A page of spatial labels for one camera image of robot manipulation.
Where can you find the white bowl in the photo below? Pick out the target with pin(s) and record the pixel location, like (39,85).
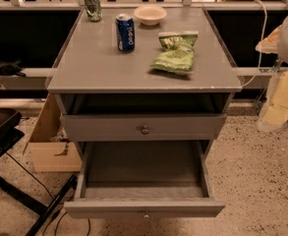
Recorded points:
(150,15)

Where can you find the blue pepsi can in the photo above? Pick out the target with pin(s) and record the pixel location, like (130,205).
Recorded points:
(125,33)

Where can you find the grey railing beam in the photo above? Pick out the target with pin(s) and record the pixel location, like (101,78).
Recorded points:
(35,78)

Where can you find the black object on rail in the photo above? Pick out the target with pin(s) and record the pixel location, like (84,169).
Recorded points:
(11,69)

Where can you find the green chip bag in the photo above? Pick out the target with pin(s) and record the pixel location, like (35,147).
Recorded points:
(178,52)

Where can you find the grey drawer cabinet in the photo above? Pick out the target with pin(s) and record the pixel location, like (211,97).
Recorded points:
(94,77)

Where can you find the grey top drawer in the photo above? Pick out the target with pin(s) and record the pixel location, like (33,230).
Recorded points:
(142,127)

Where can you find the black stand with tray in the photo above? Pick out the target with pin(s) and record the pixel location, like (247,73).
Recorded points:
(17,219)

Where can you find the grey drawer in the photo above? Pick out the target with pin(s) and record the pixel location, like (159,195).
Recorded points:
(143,180)
(142,127)

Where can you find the cardboard box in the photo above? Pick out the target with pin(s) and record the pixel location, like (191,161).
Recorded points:
(49,147)

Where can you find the green soda can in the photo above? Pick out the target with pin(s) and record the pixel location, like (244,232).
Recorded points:
(93,10)

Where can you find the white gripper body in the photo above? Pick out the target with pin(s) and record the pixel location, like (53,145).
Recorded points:
(274,112)

